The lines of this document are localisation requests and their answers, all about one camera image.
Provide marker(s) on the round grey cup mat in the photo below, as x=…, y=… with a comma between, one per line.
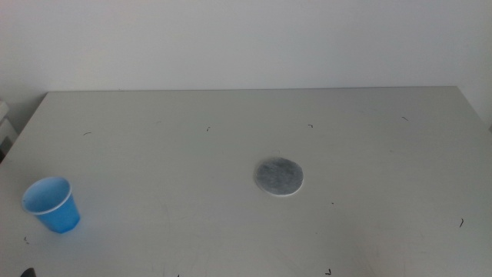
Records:
x=279, y=176

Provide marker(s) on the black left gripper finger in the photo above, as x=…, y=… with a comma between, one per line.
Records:
x=28, y=273

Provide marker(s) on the blue paper cup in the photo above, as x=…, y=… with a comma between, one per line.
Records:
x=57, y=215

